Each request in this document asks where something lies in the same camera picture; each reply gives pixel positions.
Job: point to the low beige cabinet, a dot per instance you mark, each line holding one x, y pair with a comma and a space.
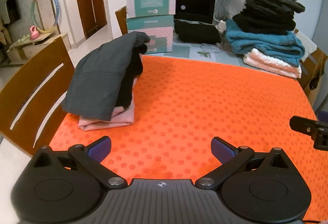
30, 47

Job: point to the pink kettlebell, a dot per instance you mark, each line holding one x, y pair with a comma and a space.
34, 34

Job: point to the clover print tablecloth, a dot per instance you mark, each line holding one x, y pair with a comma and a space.
184, 50

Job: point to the white charger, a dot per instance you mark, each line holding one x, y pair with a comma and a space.
221, 25

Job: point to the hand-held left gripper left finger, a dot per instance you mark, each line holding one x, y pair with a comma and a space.
100, 150

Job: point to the green toy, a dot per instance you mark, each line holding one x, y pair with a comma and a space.
24, 39

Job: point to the pink folded garment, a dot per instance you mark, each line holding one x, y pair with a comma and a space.
120, 117

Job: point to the large wooden chair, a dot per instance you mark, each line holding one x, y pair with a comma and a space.
51, 52

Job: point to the small wooden chair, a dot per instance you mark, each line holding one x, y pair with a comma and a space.
121, 21

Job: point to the stack of black clothes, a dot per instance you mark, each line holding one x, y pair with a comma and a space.
266, 9

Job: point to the teal knit sweater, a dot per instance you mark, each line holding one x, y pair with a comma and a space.
264, 42

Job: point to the black wall panel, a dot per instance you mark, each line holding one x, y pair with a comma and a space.
12, 9

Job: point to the multicoloured hula hoop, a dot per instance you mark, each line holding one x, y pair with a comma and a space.
58, 5

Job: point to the orange flower print mat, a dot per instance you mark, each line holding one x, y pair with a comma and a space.
192, 101

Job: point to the white quilted garment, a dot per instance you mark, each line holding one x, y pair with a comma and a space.
271, 62

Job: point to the black folded sweater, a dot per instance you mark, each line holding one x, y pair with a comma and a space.
130, 78

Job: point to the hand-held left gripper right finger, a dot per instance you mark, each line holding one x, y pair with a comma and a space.
222, 150

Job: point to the black flat folded garment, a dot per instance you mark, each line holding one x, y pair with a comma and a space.
197, 32

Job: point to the dark grey garment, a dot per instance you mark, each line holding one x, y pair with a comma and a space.
97, 78

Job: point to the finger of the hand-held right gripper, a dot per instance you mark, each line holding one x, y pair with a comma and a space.
302, 124

